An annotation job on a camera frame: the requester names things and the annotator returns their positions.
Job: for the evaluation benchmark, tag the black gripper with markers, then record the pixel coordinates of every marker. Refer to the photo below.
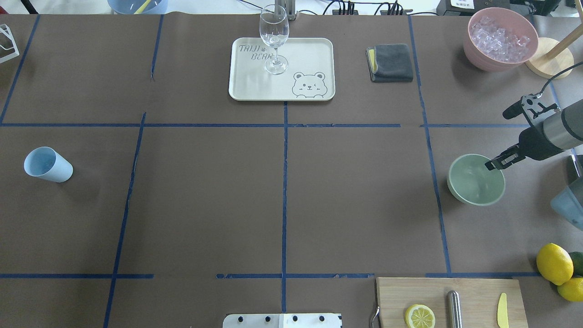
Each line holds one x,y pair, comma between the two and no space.
531,141

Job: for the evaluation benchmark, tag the green bowl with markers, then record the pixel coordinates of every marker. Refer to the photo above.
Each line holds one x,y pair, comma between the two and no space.
470,181

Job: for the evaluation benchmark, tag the light blue plastic cup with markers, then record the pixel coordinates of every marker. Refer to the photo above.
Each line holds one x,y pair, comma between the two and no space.
47,164

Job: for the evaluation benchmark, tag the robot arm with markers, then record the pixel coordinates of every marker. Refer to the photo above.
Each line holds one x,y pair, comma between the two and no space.
552,131

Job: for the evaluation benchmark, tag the clear ice cubes in pink bowl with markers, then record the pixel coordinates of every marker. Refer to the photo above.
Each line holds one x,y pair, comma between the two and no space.
497,42

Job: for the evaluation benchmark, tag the pink bowl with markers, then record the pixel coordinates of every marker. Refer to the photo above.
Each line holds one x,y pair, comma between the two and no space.
507,19

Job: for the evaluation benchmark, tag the blue bowl at edge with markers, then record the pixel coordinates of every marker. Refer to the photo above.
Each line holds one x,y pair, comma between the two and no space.
129,7

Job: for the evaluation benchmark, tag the round wooden stand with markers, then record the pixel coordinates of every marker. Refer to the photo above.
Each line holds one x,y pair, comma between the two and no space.
553,56

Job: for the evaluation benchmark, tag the large yellow lemon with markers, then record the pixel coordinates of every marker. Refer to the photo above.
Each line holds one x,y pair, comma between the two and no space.
554,264

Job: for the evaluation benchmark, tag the green lime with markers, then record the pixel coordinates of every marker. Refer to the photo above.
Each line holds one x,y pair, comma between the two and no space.
577,259

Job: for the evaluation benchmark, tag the wooden cutting board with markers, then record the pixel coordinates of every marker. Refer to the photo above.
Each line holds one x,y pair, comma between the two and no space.
478,300

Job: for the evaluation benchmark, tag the small yellow lemon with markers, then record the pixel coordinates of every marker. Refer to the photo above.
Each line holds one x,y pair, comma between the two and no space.
572,290

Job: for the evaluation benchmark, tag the grey folded cloth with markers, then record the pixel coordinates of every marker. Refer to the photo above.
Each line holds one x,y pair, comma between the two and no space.
390,63

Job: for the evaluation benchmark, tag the yellow plastic knife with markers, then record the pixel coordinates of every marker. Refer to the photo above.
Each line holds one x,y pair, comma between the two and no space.
502,311

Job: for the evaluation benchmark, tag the lemon half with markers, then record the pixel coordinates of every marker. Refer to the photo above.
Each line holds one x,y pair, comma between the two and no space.
419,316

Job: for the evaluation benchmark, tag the cream bear tray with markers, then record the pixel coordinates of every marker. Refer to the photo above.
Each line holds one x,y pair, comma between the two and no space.
310,76

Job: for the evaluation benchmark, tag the black power strip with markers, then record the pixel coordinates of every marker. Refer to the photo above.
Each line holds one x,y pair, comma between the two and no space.
345,9

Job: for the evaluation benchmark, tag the clear wine glass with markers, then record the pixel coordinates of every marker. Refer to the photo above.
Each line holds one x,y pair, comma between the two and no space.
274,32

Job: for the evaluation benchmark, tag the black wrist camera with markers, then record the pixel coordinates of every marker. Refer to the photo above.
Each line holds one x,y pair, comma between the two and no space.
532,108

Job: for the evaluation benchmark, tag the steel knife handle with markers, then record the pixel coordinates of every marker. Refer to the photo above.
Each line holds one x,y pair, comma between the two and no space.
454,309

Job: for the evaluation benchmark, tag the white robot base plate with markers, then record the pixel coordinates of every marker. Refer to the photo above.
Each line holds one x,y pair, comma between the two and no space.
283,320

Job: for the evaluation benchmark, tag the white wire rack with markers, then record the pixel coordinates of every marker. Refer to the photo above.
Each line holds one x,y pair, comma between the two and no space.
8,45

